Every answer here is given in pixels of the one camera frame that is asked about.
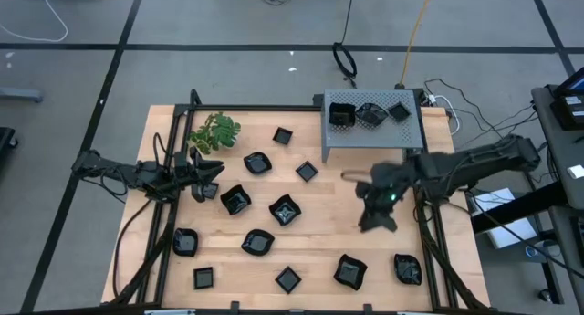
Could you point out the black device box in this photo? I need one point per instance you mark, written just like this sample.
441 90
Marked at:
568 114

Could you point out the grey perforated metal shelf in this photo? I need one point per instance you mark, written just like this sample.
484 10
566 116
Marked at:
365 141

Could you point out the rounded square black plate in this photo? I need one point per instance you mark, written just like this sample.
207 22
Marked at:
185 242

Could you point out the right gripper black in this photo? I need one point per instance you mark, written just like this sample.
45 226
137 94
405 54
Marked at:
385 189

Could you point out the green plant in white pot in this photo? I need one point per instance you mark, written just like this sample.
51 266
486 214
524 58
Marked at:
221 130

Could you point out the black monitor screen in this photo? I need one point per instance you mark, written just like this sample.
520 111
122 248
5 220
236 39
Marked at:
576 83

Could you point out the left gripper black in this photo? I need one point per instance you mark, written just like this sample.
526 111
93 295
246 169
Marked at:
182 171

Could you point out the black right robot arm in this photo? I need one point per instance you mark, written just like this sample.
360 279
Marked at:
502 157

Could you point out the leaf-shaped black plate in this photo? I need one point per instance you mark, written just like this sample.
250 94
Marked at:
407 269

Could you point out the white floor box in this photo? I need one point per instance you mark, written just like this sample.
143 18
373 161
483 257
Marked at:
506 233

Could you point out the star-embossed black plate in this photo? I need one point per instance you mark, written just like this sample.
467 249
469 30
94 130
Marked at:
284 210

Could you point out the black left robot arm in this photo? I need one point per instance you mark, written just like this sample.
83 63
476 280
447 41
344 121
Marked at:
86 164

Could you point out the wavy-edged black plate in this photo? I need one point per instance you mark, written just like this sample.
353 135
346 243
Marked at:
235 200
350 272
372 114
257 163
257 242

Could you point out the dark grey desk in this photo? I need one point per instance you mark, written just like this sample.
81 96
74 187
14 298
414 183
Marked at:
559 146

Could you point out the black desk leg beam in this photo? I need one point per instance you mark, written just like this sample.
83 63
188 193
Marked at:
515 207

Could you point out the black caster base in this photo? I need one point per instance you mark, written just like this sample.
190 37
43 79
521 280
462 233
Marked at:
5 139

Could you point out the grey furniture foot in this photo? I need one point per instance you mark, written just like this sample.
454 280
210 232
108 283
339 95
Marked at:
20 95

